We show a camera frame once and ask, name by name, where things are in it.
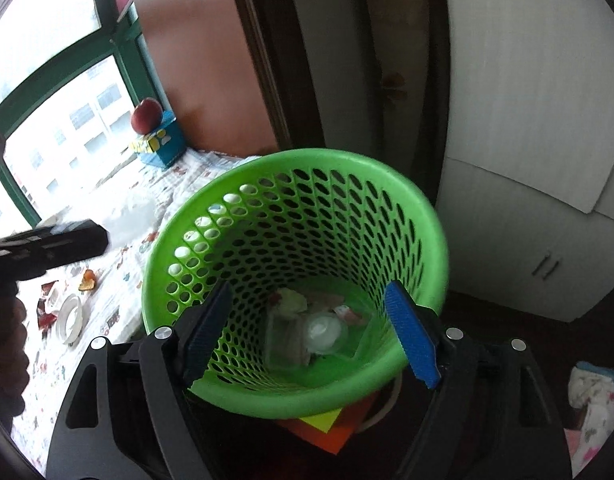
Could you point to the patterned white bed sheet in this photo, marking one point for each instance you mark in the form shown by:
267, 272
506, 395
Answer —
133, 205

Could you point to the orange red snack bag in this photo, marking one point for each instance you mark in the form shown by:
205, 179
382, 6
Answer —
45, 317

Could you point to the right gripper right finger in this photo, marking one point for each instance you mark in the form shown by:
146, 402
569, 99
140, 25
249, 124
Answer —
490, 416

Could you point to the person left hand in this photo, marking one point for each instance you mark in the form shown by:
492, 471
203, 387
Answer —
13, 360

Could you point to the green plastic waste basket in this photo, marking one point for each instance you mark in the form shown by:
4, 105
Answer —
322, 220

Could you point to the orange yellow box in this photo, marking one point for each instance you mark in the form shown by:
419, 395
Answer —
330, 431

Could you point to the red apple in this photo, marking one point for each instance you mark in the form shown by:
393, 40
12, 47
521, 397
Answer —
146, 117

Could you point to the white cabinet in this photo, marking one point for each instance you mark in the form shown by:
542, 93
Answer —
530, 150

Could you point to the white round plastic lid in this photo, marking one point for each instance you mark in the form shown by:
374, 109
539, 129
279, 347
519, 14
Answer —
70, 317

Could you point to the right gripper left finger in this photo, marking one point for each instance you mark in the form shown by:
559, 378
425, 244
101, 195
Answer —
125, 415

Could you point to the clear plastic container lid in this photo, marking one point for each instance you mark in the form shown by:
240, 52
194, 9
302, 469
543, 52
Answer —
294, 341

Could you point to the floral cloth bundle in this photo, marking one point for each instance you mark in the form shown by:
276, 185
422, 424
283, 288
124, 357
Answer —
591, 389

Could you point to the brown wooden wardrobe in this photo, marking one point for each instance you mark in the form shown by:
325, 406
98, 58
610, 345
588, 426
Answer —
203, 62

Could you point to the green window frame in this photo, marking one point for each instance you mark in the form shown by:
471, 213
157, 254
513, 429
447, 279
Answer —
71, 72

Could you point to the blue yellow tissue box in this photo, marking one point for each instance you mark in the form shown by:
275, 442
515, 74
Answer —
164, 146

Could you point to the orange candy wrapper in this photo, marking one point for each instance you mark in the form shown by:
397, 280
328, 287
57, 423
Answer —
89, 281

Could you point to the white round yogurt cup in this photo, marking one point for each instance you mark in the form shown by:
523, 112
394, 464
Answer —
325, 333

